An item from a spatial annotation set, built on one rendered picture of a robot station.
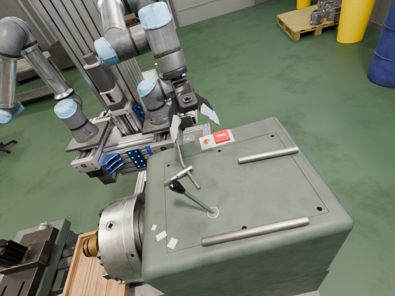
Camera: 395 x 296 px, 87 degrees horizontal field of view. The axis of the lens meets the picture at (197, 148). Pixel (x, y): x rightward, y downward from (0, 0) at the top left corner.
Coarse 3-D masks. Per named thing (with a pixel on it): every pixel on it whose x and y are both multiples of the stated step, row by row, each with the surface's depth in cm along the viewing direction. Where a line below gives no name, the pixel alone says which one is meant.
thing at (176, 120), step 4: (176, 116) 60; (172, 120) 60; (176, 120) 61; (180, 120) 61; (172, 124) 61; (176, 124) 61; (172, 128) 61; (176, 128) 62; (172, 132) 62; (176, 132) 62; (172, 136) 63; (176, 136) 63
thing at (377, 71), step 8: (392, 0) 224; (392, 8) 223; (392, 16) 225; (384, 24) 239; (392, 24) 227; (384, 32) 239; (392, 32) 229; (384, 40) 240; (392, 40) 232; (376, 48) 258; (384, 48) 243; (392, 48) 235; (376, 56) 258; (384, 56) 246; (392, 56) 239; (376, 64) 260; (384, 64) 249; (392, 64) 243; (368, 72) 281; (376, 72) 263; (384, 72) 253; (392, 72) 247; (376, 80) 266; (384, 80) 258; (392, 80) 252
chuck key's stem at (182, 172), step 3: (186, 168) 75; (189, 168) 75; (192, 168) 75; (180, 171) 74; (183, 171) 74; (186, 171) 75; (177, 174) 74; (180, 174) 74; (183, 174) 74; (171, 177) 74; (174, 177) 74; (177, 177) 74; (165, 180) 74; (168, 180) 74; (171, 180) 74; (165, 183) 73; (168, 183) 74
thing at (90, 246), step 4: (92, 236) 84; (96, 236) 82; (88, 240) 83; (92, 240) 82; (96, 240) 81; (84, 244) 82; (88, 244) 81; (92, 244) 81; (96, 244) 80; (84, 248) 81; (88, 248) 80; (92, 248) 80; (96, 248) 80; (84, 252) 81; (88, 252) 81; (92, 252) 80; (96, 252) 80; (88, 256) 82; (92, 256) 81; (96, 256) 82
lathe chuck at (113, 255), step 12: (120, 204) 77; (108, 216) 74; (120, 216) 72; (120, 228) 70; (108, 240) 69; (120, 240) 68; (108, 252) 68; (120, 252) 68; (108, 264) 68; (120, 264) 68; (120, 276) 70; (132, 276) 70
